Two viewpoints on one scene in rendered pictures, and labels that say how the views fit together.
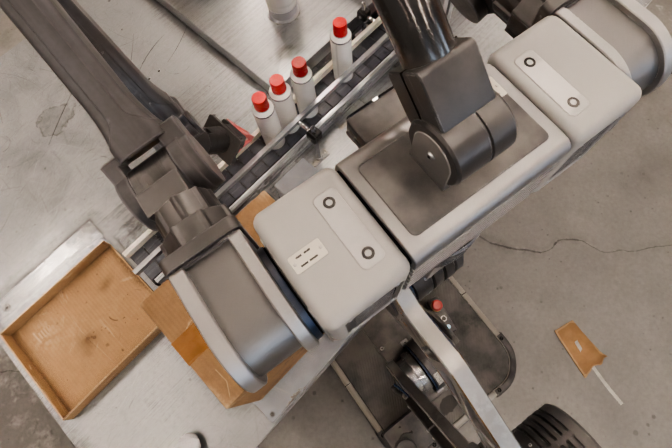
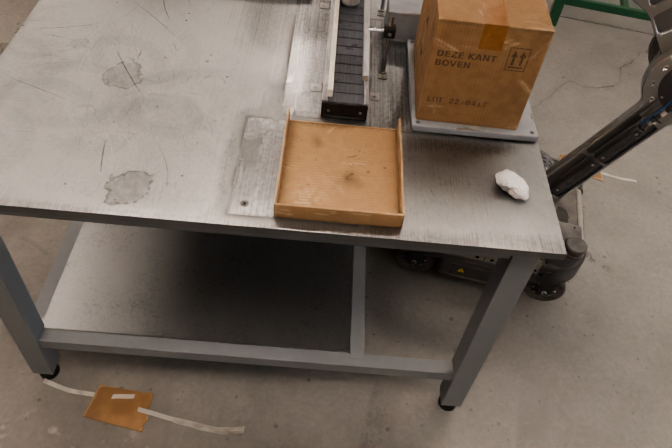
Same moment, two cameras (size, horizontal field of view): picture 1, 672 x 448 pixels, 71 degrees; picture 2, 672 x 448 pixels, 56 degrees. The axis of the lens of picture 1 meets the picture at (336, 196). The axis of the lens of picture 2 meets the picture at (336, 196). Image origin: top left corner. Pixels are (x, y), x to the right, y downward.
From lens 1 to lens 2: 1.46 m
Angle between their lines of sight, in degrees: 34
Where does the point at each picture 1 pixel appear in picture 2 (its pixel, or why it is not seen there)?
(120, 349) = (382, 168)
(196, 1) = not seen: outside the picture
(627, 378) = (622, 166)
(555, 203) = not seen: hidden behind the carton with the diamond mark
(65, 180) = (189, 104)
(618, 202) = not seen: hidden behind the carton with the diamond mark
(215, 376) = (529, 23)
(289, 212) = not seen: outside the picture
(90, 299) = (316, 156)
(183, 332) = (484, 16)
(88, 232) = (257, 123)
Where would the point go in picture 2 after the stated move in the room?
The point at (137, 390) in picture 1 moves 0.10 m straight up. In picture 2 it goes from (426, 183) to (435, 149)
